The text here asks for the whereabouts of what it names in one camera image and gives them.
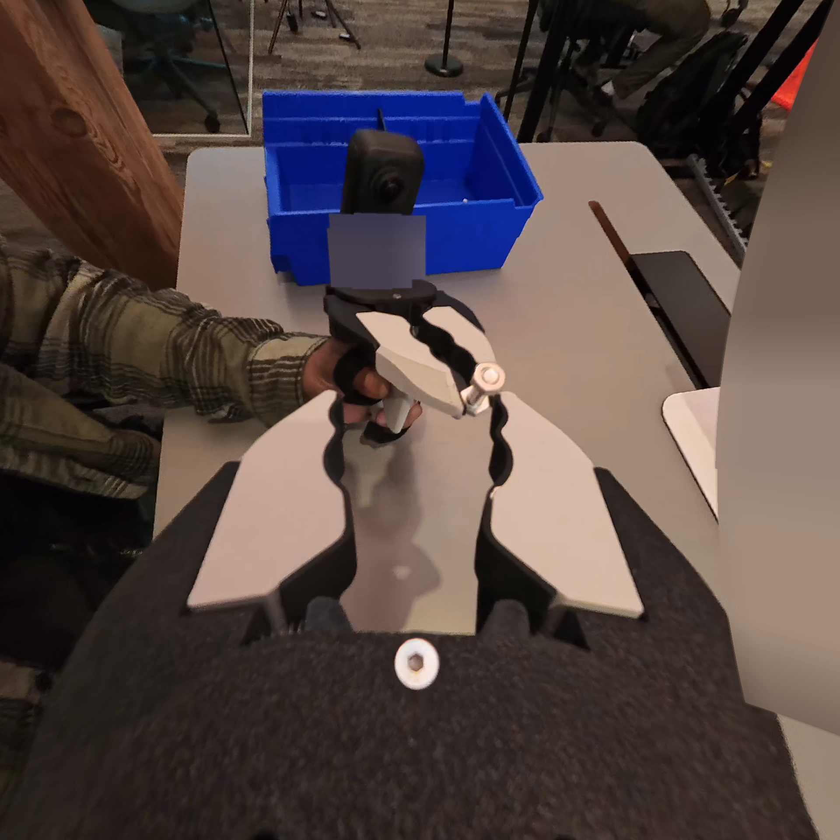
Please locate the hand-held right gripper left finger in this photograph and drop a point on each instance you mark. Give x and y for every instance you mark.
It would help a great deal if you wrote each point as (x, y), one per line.
(275, 512)

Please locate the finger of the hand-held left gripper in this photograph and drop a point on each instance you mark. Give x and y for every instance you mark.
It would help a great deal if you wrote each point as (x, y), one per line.
(469, 341)
(407, 364)

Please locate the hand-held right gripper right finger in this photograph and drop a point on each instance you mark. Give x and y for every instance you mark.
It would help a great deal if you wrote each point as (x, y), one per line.
(558, 525)

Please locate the steel hex bolt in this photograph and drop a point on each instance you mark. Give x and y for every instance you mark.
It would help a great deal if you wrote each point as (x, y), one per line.
(474, 399)

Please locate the wide blue storage bin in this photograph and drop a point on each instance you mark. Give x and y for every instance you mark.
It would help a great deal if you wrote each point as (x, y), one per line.
(472, 236)

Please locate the person's left forearm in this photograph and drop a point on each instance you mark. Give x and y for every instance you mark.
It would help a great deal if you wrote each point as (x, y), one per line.
(164, 341)

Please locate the person's left hand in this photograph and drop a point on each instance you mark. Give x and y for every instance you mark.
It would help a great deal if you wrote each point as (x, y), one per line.
(321, 377)

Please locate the black smartphone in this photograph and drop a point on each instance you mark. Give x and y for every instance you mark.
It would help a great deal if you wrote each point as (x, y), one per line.
(682, 308)

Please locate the person's torso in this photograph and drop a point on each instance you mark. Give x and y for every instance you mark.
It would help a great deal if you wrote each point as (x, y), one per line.
(65, 453)

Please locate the black round-base stand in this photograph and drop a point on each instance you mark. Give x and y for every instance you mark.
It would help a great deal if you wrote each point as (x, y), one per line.
(444, 65)

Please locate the black tripod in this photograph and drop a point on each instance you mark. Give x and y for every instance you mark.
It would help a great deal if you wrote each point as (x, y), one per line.
(772, 79)
(539, 92)

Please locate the black backpack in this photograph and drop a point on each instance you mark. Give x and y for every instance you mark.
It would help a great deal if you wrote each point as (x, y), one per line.
(702, 98)

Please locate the black office chair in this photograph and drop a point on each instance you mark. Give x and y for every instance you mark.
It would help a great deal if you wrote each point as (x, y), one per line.
(157, 26)

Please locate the orange plastic object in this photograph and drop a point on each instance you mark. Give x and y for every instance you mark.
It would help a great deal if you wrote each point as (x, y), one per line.
(791, 85)

